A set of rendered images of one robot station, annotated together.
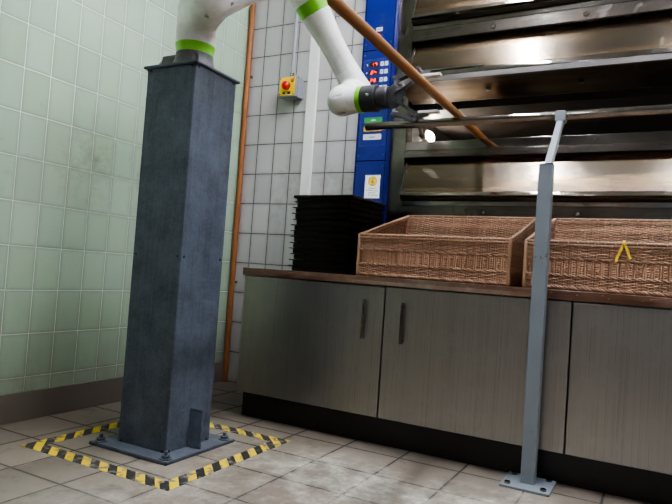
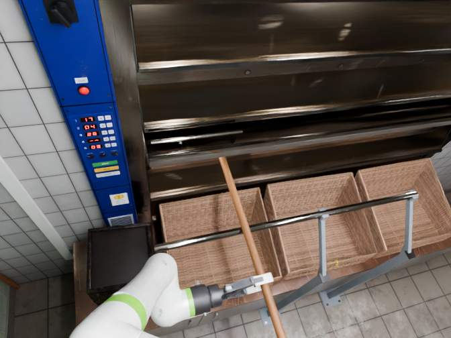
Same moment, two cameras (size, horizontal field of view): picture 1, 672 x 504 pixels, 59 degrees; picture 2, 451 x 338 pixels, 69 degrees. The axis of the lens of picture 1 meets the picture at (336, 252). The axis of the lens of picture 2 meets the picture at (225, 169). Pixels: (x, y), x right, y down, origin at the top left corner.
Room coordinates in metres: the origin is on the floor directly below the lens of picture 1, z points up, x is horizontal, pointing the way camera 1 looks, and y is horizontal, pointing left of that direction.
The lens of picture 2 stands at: (1.97, 0.14, 2.36)
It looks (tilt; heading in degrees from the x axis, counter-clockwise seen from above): 56 degrees down; 303
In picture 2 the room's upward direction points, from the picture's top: 15 degrees clockwise
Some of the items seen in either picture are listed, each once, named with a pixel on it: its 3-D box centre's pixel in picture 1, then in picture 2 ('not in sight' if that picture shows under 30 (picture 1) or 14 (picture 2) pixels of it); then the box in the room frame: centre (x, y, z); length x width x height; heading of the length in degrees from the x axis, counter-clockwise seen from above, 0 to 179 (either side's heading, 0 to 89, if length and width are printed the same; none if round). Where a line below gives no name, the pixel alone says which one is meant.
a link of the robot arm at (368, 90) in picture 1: (372, 98); (200, 298); (2.07, -0.09, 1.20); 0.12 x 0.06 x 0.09; 152
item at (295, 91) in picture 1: (290, 88); not in sight; (2.88, 0.27, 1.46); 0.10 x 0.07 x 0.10; 62
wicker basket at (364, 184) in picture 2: not in sight; (402, 206); (1.68, -1.48, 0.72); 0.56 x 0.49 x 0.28; 62
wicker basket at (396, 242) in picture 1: (450, 245); (219, 245); (2.25, -0.43, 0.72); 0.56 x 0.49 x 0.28; 62
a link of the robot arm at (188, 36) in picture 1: (197, 26); not in sight; (1.93, 0.50, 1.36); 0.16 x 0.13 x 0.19; 27
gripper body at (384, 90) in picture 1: (391, 97); (221, 294); (2.04, -0.15, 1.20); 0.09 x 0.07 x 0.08; 62
